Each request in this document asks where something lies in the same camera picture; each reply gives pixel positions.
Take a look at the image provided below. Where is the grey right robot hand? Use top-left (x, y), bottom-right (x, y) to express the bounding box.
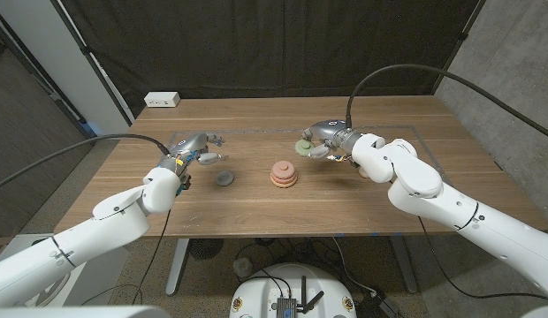
top-left (300, 118), bottom-right (362, 160)

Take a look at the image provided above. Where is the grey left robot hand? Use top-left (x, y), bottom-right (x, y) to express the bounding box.
top-left (161, 132), bottom-right (230, 171)

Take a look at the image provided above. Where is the sage green ring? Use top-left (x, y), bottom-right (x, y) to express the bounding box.
top-left (293, 139), bottom-right (317, 158)

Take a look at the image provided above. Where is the light pink ring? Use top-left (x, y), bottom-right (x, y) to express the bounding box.
top-left (272, 160), bottom-right (295, 177)

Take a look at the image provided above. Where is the coral red ring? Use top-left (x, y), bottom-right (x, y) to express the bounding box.
top-left (270, 170), bottom-right (298, 185)

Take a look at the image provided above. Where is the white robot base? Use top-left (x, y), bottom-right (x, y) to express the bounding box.
top-left (229, 263), bottom-right (358, 318)

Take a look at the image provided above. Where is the white power strip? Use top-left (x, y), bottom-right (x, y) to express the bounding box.
top-left (143, 91), bottom-right (181, 109)

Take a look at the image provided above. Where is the black backdrop curtain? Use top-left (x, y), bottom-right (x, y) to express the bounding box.
top-left (59, 0), bottom-right (486, 119)

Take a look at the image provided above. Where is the black round floor fan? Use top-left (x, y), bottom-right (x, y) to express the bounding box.
top-left (189, 238), bottom-right (225, 261)

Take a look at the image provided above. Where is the metal table leg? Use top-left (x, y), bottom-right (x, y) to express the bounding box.
top-left (391, 236), bottom-right (420, 295)
top-left (165, 238), bottom-right (191, 297)

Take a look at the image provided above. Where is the black backdrop stand pole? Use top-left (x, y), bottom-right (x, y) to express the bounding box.
top-left (431, 0), bottom-right (487, 95)
top-left (50, 0), bottom-right (136, 125)

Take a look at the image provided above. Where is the grey round floor object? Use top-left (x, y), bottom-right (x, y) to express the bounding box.
top-left (232, 257), bottom-right (255, 279)

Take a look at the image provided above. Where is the black power adapter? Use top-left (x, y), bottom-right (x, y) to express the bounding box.
top-left (356, 291), bottom-right (401, 318)

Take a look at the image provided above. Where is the black antenna radio box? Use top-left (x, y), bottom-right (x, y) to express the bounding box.
top-left (276, 276), bottom-right (326, 318)

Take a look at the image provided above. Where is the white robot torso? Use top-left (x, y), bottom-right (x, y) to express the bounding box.
top-left (0, 305), bottom-right (171, 318)

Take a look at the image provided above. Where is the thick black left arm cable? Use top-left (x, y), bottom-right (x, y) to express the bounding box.
top-left (0, 132), bottom-right (171, 193)

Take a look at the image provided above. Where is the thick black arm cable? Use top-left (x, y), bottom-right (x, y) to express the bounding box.
top-left (0, 132), bottom-right (171, 193)
top-left (345, 64), bottom-right (548, 142)

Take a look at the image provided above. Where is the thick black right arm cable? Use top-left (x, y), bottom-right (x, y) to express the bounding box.
top-left (345, 64), bottom-right (548, 142)

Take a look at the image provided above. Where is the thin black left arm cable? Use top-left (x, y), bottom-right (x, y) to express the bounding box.
top-left (131, 209), bottom-right (171, 306)

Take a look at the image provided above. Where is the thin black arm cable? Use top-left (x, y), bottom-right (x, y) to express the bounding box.
top-left (131, 209), bottom-right (171, 306)
top-left (417, 216), bottom-right (548, 304)

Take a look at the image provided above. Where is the grey floor cable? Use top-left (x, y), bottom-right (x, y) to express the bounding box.
top-left (331, 237), bottom-right (377, 296)

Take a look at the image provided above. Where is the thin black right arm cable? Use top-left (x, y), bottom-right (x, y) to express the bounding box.
top-left (417, 216), bottom-right (548, 304)

